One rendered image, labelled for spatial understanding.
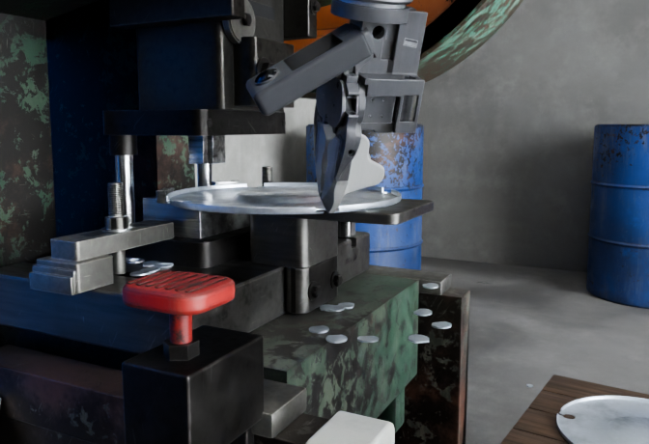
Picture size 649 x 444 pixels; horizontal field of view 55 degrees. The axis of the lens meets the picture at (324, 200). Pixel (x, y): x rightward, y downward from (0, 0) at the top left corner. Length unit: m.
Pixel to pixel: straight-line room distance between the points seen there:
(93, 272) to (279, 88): 0.27
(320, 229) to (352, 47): 0.27
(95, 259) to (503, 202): 3.54
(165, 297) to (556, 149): 3.66
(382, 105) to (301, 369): 0.27
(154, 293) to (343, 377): 0.33
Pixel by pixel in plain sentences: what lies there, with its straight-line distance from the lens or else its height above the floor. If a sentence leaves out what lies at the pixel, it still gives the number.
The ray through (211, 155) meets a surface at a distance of 0.83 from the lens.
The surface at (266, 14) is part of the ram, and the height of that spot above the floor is 1.01.
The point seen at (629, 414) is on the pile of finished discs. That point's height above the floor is 0.35.
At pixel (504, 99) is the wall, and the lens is 4.05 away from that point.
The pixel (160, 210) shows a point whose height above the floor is 0.77.
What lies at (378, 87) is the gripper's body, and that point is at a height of 0.91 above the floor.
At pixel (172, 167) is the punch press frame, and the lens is 1.07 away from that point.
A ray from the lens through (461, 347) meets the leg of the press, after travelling 0.98.
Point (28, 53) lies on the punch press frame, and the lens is 0.88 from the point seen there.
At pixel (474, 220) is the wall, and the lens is 4.12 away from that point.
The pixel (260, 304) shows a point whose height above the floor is 0.67.
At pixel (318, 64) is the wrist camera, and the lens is 0.56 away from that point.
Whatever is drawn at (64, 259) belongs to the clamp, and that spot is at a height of 0.74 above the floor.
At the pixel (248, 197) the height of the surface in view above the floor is 0.79.
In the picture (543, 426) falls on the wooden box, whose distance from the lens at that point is 1.22.
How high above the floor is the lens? 0.87
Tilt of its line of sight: 7 degrees down
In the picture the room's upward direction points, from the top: straight up
